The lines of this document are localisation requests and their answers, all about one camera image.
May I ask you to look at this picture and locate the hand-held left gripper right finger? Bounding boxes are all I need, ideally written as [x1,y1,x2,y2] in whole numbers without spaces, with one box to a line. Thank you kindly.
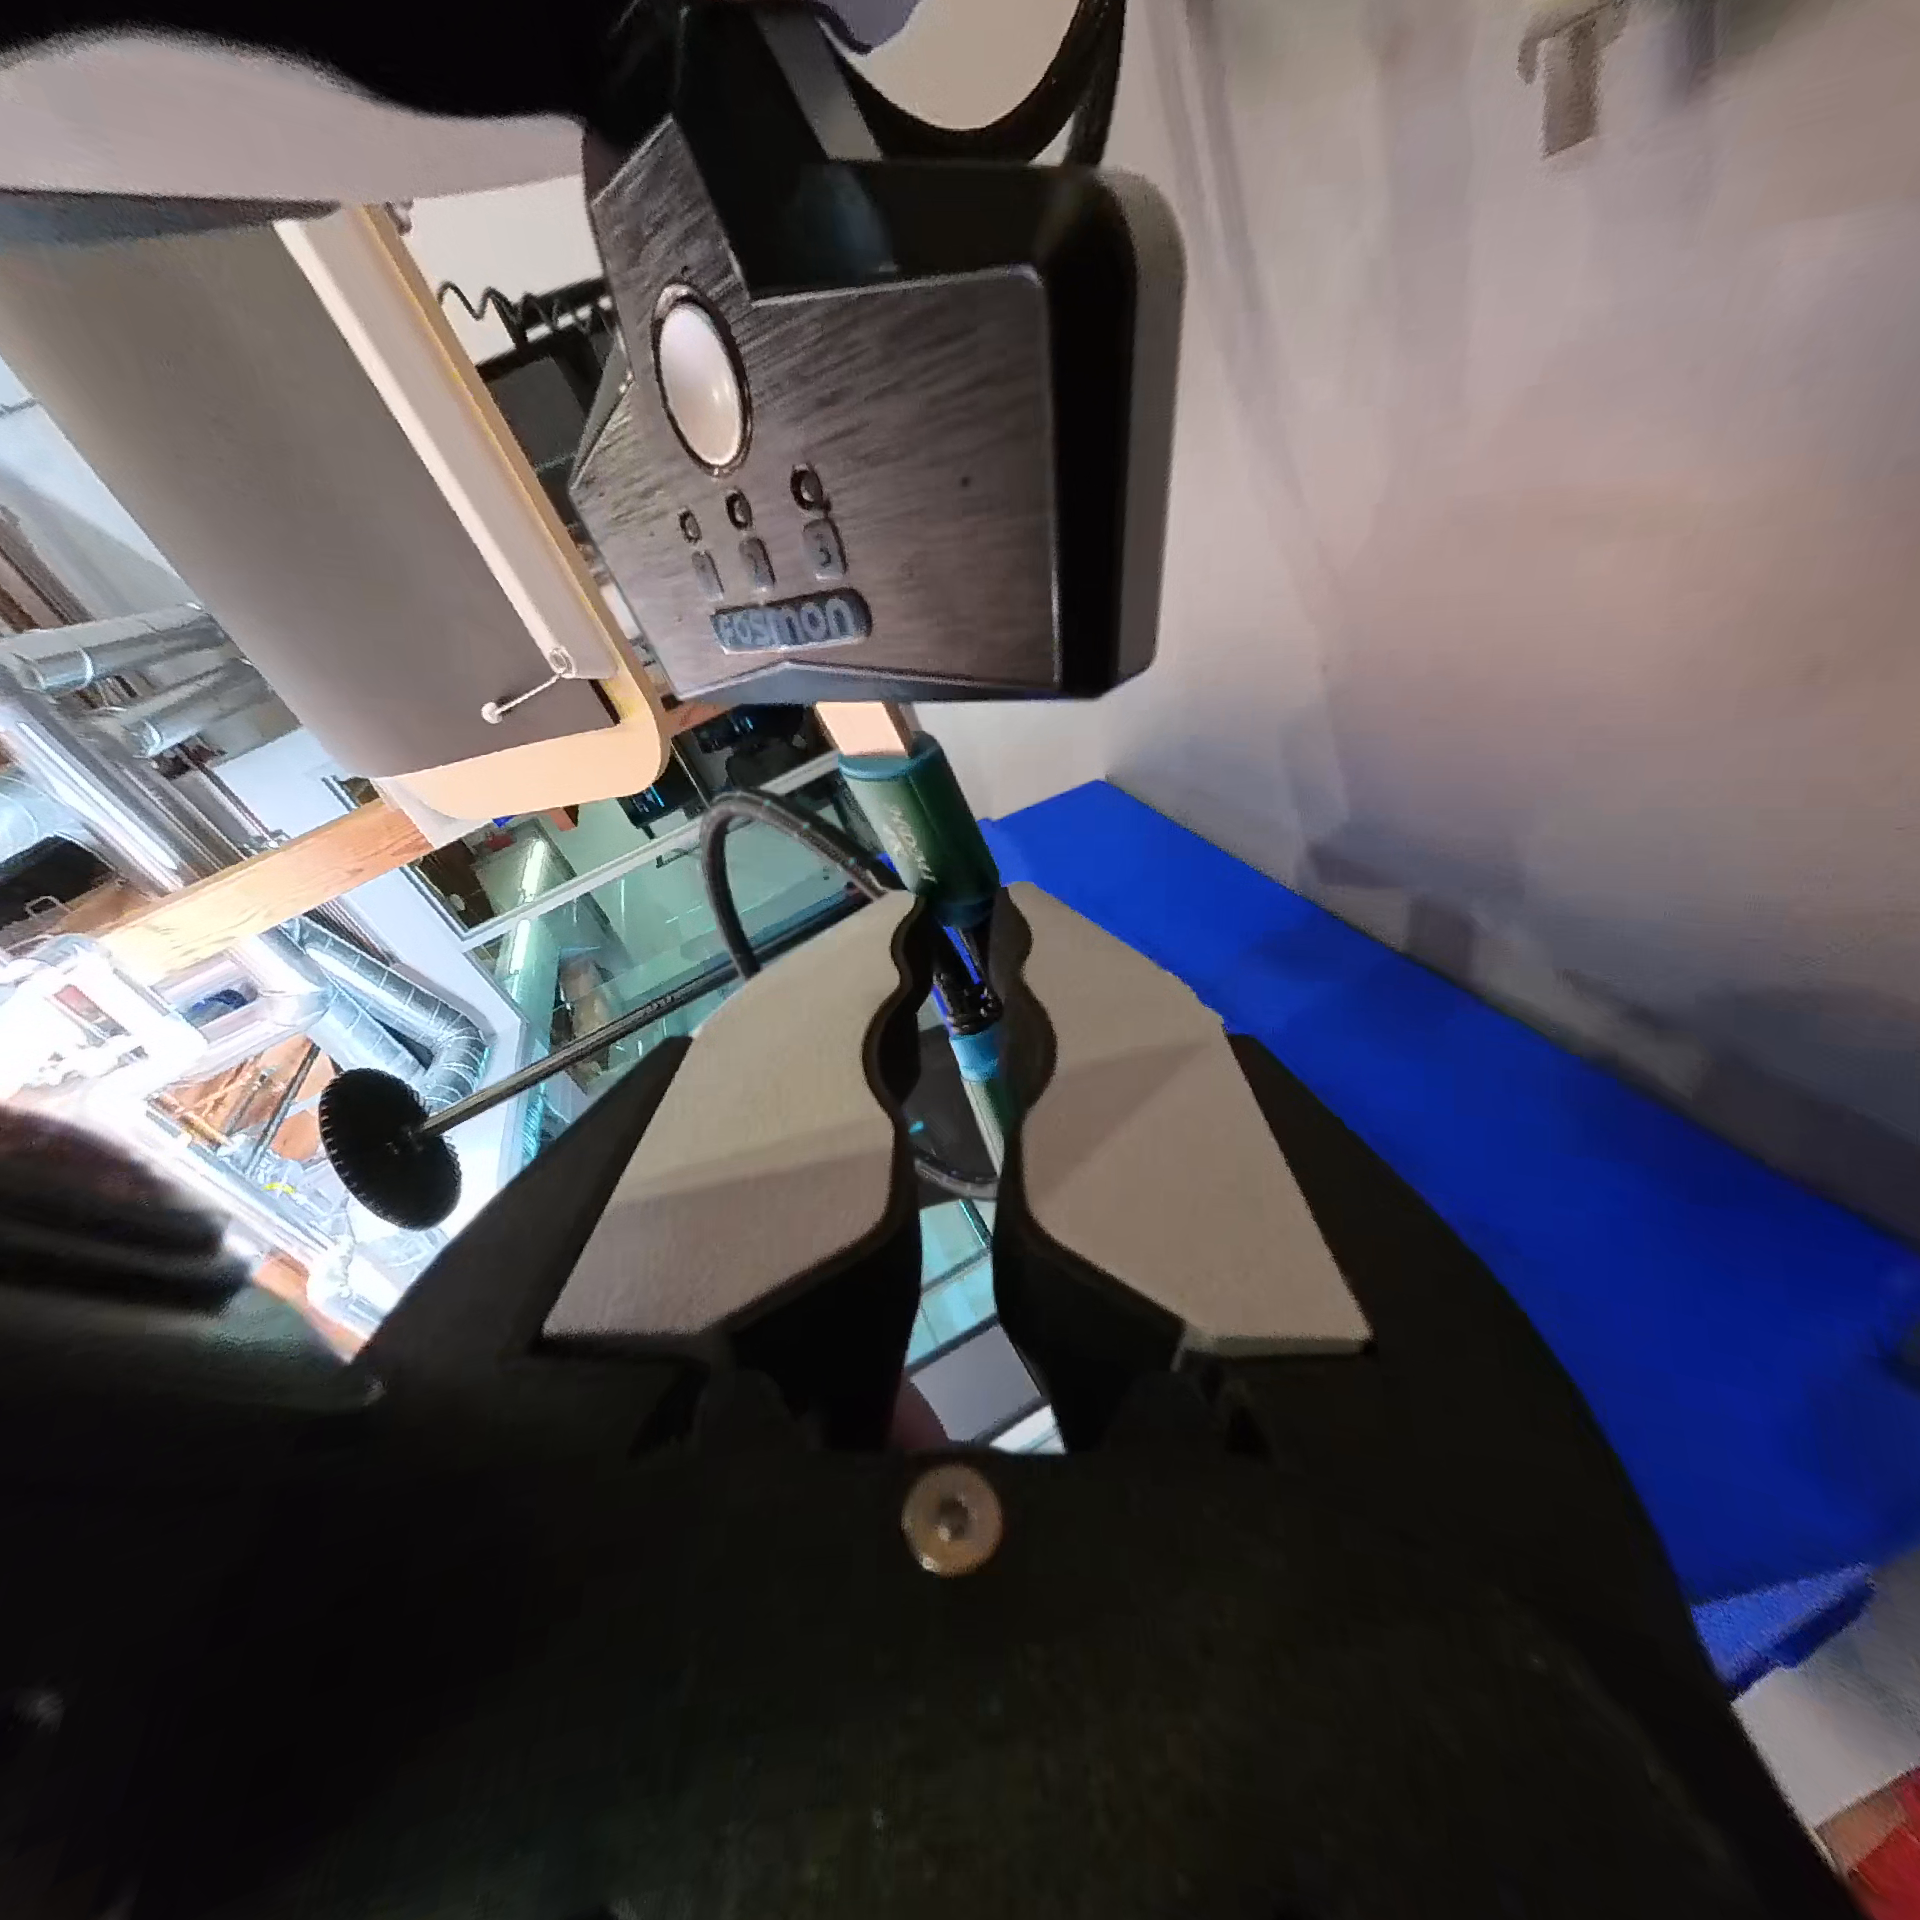
[989,881,1373,1448]

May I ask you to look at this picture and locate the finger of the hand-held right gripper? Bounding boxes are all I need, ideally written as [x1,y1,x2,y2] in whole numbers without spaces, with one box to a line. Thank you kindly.
[0,204,667,824]
[0,55,585,204]

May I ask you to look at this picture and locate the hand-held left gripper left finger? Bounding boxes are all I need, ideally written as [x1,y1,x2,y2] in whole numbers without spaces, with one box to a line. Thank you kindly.
[543,893,921,1445]

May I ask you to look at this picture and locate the green plug braided cable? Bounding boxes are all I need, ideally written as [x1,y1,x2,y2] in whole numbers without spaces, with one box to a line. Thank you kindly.
[838,733,1054,1202]
[699,795,903,999]

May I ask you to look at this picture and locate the blue plastic bin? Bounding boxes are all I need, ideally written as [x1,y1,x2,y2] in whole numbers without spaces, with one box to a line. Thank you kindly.
[971,773,1920,1698]

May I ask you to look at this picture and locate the black switch box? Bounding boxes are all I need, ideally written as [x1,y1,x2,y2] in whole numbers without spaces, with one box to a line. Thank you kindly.
[571,116,1190,709]

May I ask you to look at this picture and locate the black toothed wheel on rod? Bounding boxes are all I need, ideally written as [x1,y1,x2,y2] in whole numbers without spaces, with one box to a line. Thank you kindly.
[316,958,743,1230]

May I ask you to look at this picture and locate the wooden ceiling beam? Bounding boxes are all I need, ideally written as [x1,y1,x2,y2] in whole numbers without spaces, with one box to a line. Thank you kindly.
[101,795,460,968]

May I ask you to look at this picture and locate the silver ventilation duct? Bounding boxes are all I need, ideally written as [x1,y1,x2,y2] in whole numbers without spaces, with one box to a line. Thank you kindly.
[280,910,500,1124]

